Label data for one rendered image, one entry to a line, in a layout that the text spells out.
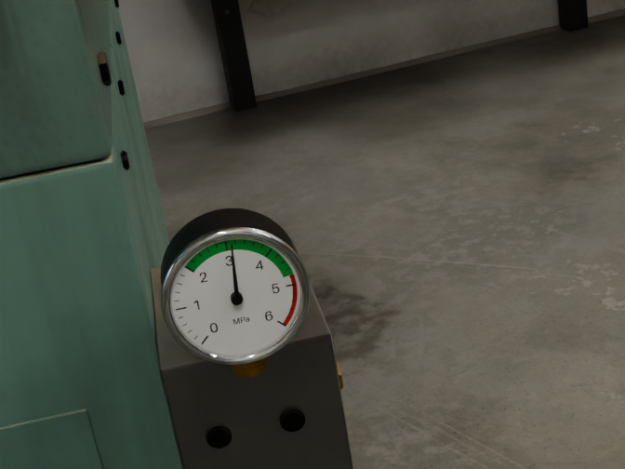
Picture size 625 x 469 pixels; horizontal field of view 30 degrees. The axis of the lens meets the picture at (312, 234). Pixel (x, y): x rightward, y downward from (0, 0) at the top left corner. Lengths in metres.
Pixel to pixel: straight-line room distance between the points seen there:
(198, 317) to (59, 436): 0.12
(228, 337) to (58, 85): 0.13
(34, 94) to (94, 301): 0.10
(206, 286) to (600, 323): 1.37
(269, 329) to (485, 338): 1.32
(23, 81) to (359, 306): 1.46
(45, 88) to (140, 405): 0.16
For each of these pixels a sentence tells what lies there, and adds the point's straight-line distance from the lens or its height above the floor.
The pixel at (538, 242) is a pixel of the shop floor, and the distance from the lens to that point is 2.10.
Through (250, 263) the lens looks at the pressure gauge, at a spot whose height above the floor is 0.67.
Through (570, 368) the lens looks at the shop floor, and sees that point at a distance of 1.71.
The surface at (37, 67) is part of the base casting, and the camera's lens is 0.52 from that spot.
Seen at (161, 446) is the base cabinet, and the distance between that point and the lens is 0.59.
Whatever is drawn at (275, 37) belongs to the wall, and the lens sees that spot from 3.19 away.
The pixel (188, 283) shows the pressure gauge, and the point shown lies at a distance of 0.49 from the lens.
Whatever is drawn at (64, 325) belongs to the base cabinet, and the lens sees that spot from 0.56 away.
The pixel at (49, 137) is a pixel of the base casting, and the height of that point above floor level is 0.73.
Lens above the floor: 0.87
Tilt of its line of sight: 23 degrees down
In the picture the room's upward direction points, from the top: 10 degrees counter-clockwise
